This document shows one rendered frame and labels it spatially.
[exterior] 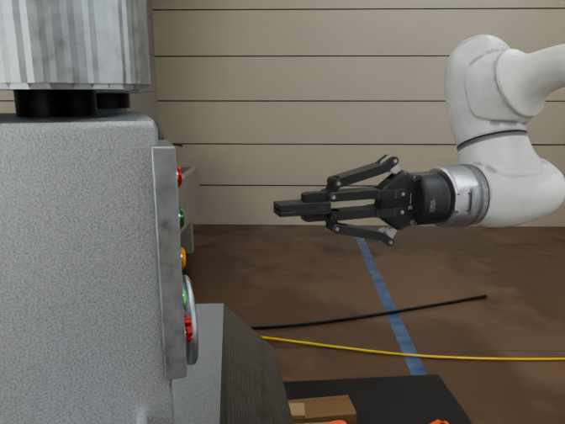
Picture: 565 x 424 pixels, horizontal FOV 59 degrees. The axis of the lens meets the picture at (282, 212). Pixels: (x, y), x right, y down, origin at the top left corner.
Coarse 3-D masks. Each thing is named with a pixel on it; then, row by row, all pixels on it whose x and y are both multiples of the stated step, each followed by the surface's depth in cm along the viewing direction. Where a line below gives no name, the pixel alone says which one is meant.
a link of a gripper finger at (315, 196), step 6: (330, 180) 66; (330, 186) 66; (306, 192) 66; (312, 192) 66; (318, 192) 66; (324, 192) 66; (330, 192) 66; (306, 198) 65; (312, 198) 65; (318, 198) 65; (324, 198) 66
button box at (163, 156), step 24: (168, 144) 56; (168, 168) 55; (168, 192) 56; (168, 216) 56; (168, 240) 57; (168, 264) 57; (168, 288) 58; (168, 312) 59; (168, 336) 59; (168, 360) 60
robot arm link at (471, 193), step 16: (448, 176) 69; (464, 176) 69; (480, 176) 70; (448, 192) 69; (464, 192) 68; (480, 192) 69; (448, 208) 69; (464, 208) 69; (480, 208) 69; (448, 224) 70; (464, 224) 71
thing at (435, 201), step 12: (384, 180) 69; (396, 180) 68; (408, 180) 69; (420, 180) 68; (432, 180) 68; (444, 180) 69; (408, 192) 69; (420, 192) 68; (432, 192) 67; (444, 192) 68; (384, 204) 68; (396, 204) 69; (408, 204) 69; (420, 204) 68; (432, 204) 68; (444, 204) 68; (408, 216) 70; (420, 216) 69; (432, 216) 69; (444, 216) 69; (396, 228) 70
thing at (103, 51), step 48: (0, 0) 45; (48, 0) 46; (96, 0) 49; (144, 0) 56; (0, 48) 46; (48, 48) 47; (96, 48) 50; (144, 48) 56; (48, 96) 56; (96, 96) 113
